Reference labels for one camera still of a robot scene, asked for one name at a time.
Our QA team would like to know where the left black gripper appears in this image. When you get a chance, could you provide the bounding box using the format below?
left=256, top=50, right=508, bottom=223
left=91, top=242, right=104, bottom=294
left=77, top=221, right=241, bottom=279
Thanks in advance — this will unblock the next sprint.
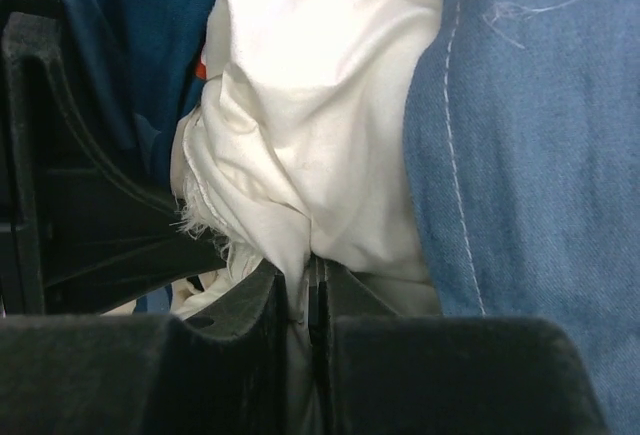
left=1, top=0, right=222, bottom=315

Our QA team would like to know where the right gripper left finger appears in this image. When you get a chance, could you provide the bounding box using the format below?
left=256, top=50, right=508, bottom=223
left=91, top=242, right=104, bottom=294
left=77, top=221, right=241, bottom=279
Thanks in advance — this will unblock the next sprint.
left=1, top=264, right=286, bottom=434

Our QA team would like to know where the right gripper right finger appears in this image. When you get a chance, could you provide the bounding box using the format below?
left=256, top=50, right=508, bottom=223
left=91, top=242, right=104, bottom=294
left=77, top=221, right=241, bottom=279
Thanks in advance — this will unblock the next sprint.
left=308, top=258, right=608, bottom=434

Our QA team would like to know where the white pillow with red logo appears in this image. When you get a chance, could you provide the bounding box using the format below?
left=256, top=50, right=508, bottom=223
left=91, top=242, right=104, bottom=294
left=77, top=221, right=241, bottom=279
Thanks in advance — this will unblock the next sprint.
left=171, top=0, right=442, bottom=434

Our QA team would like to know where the blue lettered pillowcase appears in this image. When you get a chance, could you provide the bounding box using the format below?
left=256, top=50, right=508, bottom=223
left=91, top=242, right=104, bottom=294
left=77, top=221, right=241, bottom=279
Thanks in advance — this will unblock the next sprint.
left=63, top=0, right=639, bottom=434

